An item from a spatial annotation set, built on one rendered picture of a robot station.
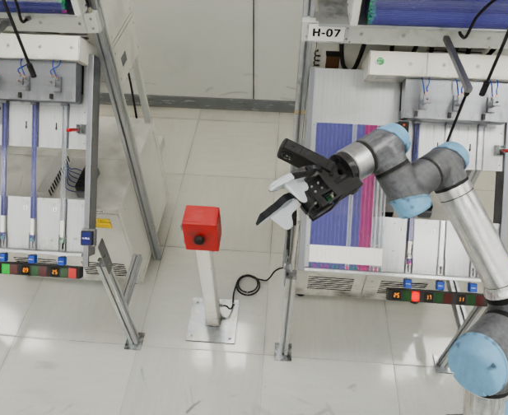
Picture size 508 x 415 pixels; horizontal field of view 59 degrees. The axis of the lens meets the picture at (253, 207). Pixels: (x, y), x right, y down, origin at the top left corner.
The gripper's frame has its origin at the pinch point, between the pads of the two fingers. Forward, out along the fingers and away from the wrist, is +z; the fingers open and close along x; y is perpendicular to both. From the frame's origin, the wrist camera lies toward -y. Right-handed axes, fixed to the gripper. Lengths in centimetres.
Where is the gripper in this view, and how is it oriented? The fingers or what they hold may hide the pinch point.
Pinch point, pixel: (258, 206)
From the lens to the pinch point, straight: 84.2
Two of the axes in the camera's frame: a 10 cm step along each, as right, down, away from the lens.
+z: -8.1, 4.7, -3.5
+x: -1.5, 4.3, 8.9
